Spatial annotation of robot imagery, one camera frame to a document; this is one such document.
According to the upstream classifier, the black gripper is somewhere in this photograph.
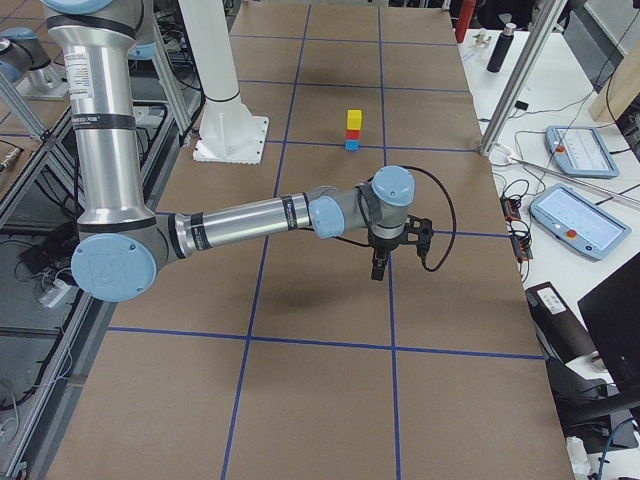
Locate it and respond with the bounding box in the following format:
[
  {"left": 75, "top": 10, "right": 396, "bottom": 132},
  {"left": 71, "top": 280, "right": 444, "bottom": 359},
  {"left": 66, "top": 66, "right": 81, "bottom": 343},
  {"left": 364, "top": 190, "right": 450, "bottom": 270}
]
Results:
[{"left": 368, "top": 231, "right": 406, "bottom": 280}]

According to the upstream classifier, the blue cube block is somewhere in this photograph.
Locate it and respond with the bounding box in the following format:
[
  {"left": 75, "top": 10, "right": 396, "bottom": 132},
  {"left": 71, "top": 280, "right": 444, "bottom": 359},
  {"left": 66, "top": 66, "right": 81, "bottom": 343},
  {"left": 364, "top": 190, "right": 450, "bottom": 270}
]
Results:
[{"left": 344, "top": 139, "right": 360, "bottom": 151}]

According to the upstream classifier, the red cube block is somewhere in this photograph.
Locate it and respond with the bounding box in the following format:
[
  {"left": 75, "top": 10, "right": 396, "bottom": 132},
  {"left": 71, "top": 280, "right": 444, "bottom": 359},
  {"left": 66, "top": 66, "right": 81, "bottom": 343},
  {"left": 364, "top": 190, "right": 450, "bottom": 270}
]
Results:
[{"left": 345, "top": 129, "right": 361, "bottom": 142}]

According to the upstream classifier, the yellow cube block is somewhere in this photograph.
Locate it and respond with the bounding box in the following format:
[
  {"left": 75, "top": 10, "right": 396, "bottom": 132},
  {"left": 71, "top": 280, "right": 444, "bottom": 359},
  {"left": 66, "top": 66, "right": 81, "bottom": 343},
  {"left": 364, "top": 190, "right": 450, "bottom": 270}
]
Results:
[{"left": 346, "top": 109, "right": 363, "bottom": 132}]

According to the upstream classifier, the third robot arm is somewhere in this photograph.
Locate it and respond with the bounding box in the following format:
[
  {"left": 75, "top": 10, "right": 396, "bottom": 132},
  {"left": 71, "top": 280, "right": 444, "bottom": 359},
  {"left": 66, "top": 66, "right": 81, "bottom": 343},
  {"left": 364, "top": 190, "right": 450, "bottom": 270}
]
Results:
[{"left": 1, "top": 27, "right": 51, "bottom": 83}]

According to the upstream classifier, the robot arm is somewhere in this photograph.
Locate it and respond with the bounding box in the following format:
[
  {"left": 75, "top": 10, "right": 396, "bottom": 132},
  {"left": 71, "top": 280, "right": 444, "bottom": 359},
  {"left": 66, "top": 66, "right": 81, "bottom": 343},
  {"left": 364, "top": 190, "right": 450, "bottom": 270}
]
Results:
[{"left": 44, "top": 1, "right": 415, "bottom": 302}]

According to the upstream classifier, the orange black electronics board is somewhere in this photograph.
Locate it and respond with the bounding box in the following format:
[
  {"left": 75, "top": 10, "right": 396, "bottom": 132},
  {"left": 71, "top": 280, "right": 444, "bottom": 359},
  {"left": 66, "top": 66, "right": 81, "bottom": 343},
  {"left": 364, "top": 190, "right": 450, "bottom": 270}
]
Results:
[{"left": 500, "top": 195, "right": 533, "bottom": 264}]

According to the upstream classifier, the black cardboard box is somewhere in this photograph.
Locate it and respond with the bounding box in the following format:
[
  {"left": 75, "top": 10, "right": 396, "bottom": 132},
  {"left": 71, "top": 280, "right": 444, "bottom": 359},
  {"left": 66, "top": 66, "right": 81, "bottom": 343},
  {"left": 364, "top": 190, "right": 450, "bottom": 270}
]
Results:
[{"left": 525, "top": 282, "right": 596, "bottom": 363}]

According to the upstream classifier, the near teach pendant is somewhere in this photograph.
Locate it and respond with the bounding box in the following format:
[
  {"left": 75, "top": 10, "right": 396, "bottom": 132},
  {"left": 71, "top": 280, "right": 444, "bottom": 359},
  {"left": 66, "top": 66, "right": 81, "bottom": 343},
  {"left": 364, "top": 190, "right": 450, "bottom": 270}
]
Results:
[{"left": 529, "top": 184, "right": 632, "bottom": 261}]

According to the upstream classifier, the teach pendant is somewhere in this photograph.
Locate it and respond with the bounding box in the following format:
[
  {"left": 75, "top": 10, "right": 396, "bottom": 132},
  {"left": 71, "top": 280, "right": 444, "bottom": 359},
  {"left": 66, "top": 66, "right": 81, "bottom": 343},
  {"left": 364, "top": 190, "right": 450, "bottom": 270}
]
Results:
[
  {"left": 545, "top": 126, "right": 620, "bottom": 179},
  {"left": 529, "top": 184, "right": 632, "bottom": 261}
]

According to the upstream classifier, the far teach pendant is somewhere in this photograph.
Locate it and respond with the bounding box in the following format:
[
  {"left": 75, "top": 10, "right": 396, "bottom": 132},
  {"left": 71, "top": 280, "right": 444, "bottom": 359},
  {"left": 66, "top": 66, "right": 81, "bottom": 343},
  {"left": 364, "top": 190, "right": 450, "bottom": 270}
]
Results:
[{"left": 545, "top": 126, "right": 620, "bottom": 179}]

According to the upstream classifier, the black computer monitor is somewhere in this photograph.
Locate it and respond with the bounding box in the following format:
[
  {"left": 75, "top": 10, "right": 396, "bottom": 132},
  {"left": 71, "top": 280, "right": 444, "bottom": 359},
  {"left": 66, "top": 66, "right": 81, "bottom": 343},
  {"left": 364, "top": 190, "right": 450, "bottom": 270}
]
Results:
[{"left": 577, "top": 267, "right": 640, "bottom": 391}]

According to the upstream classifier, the black water bottle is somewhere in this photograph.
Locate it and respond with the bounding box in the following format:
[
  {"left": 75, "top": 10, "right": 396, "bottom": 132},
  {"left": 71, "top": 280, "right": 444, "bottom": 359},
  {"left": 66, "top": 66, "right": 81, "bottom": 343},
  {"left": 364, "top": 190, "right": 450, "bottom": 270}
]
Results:
[{"left": 486, "top": 23, "right": 516, "bottom": 73}]

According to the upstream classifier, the red bottle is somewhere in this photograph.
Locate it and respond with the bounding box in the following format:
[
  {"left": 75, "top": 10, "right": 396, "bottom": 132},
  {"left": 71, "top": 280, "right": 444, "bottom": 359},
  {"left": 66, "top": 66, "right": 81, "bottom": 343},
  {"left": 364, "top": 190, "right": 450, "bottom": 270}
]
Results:
[{"left": 455, "top": 0, "right": 476, "bottom": 44}]

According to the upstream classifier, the white power strip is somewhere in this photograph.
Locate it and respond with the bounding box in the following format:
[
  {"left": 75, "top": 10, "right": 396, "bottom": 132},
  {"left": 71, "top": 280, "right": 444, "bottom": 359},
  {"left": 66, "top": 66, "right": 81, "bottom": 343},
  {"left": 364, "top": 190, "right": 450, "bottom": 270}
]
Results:
[{"left": 39, "top": 279, "right": 71, "bottom": 308}]

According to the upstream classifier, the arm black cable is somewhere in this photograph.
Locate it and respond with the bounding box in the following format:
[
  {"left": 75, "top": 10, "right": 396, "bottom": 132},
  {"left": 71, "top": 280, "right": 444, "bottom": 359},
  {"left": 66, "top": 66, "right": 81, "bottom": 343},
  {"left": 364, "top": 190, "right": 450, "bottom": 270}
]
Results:
[{"left": 334, "top": 165, "right": 457, "bottom": 273}]

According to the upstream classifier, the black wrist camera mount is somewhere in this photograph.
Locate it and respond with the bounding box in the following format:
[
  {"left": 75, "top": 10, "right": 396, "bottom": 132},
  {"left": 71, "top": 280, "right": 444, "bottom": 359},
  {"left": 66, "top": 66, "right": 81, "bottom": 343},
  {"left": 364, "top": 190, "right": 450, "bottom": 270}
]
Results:
[{"left": 401, "top": 214, "right": 433, "bottom": 263}]

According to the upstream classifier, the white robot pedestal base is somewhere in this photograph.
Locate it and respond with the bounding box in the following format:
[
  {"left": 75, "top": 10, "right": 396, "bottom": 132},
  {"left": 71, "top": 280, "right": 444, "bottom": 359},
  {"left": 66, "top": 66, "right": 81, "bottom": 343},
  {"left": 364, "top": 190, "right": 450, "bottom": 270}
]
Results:
[{"left": 179, "top": 0, "right": 269, "bottom": 165}]

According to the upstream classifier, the aluminium frame post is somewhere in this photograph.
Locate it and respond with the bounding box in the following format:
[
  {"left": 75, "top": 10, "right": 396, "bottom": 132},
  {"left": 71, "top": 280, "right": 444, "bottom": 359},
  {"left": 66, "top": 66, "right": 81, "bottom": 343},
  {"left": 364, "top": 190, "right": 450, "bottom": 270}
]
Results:
[{"left": 478, "top": 0, "right": 567, "bottom": 157}]

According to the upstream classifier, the aluminium frame cage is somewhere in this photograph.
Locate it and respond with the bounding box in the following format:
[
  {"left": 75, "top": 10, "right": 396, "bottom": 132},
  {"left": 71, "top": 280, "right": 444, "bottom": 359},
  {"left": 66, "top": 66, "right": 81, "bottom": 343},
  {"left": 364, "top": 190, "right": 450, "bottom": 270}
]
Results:
[{"left": 0, "top": 54, "right": 201, "bottom": 474}]

